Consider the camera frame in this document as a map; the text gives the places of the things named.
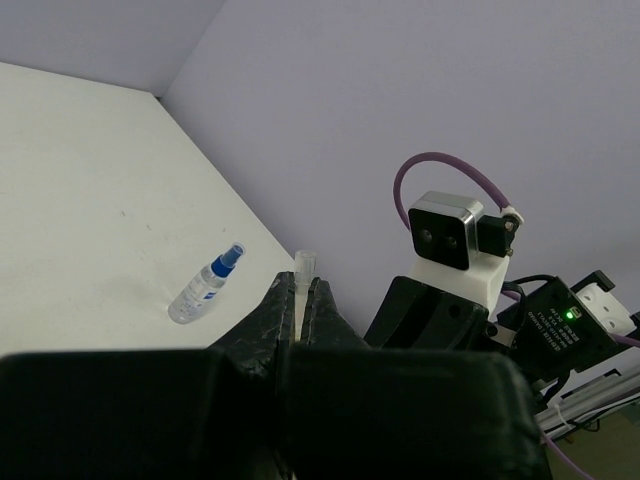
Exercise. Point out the small clear spray bottle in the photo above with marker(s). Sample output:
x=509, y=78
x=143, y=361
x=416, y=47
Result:
x=197, y=297

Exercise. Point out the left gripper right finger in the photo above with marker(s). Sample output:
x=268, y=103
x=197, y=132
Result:
x=360, y=412

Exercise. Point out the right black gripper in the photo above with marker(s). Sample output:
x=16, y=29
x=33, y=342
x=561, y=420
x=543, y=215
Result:
x=414, y=315

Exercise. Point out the aluminium frame rail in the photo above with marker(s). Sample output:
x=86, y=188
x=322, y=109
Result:
x=587, y=403

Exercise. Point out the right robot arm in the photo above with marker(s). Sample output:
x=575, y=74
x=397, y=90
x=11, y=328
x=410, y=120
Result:
x=551, y=331

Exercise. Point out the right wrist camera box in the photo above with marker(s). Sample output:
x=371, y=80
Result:
x=460, y=249

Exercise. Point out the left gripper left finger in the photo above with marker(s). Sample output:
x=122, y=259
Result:
x=204, y=413

